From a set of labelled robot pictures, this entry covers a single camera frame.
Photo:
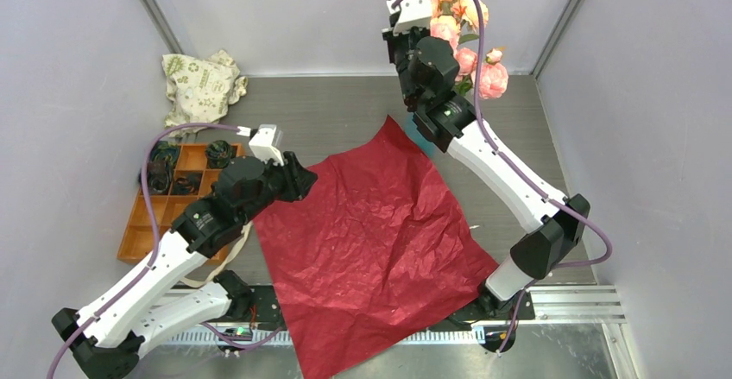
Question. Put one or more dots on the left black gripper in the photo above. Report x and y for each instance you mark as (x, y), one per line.
(297, 178)

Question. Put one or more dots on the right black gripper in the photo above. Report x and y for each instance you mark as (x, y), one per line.
(392, 40)

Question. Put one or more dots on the pink flower bouquet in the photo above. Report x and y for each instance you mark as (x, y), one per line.
(447, 29)

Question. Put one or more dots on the pink rose stem large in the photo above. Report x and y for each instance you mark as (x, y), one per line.
(489, 79)

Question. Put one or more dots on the cream printed ribbon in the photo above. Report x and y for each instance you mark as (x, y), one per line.
(234, 252)

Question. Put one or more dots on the dark red wrapping paper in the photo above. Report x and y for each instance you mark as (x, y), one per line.
(378, 250)

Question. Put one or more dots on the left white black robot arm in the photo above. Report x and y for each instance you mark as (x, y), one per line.
(109, 336)

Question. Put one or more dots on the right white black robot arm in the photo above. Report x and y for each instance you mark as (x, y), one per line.
(546, 214)

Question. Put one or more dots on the teal cylindrical vase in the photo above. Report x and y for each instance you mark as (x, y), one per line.
(421, 142)

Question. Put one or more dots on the dark rolled item top-right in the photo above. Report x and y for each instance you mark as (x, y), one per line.
(219, 153)

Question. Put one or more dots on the dark rolled item left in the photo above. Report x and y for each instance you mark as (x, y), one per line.
(158, 177)

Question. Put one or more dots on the dark rolled item top-left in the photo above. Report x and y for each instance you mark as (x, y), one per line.
(165, 151)

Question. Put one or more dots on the cream printed cloth bag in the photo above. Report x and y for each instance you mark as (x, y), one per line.
(201, 90)

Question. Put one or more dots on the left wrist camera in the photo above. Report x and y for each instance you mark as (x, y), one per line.
(264, 142)

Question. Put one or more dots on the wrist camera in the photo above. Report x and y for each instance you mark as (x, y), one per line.
(409, 14)
(264, 142)

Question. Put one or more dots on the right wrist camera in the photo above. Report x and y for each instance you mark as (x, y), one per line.
(409, 14)

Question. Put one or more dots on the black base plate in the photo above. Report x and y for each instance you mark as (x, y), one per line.
(261, 308)

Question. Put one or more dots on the aluminium rail frame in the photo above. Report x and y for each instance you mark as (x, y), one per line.
(553, 305)

